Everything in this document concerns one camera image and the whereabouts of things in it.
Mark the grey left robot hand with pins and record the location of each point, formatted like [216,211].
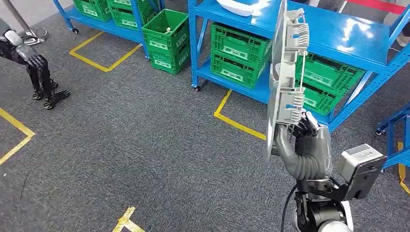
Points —
[30,56]

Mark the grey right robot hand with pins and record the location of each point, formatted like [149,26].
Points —
[314,153]

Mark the silver plastic hubcap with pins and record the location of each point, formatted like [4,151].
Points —
[275,96]

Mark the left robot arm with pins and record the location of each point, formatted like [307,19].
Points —
[11,38]

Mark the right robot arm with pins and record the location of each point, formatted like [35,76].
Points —
[323,217]

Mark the chrome stool base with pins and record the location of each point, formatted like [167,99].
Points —
[35,36]

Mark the green plastic crate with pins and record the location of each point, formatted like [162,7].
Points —
[93,9]
[168,62]
[128,19]
[121,2]
[166,38]
[240,41]
[320,101]
[330,75]
[234,72]

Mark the yellow floor tape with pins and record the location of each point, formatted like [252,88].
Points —
[237,123]
[126,221]
[401,173]
[96,65]
[19,128]

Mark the blue steel shelf rack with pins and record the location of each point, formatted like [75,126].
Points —
[105,27]
[390,141]
[336,32]

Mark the small white part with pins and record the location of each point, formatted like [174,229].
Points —
[168,29]

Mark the red barrier belt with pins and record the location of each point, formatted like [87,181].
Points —
[378,4]

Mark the white curved plastic part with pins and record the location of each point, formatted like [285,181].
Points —
[237,8]

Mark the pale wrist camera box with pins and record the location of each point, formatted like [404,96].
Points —
[362,166]

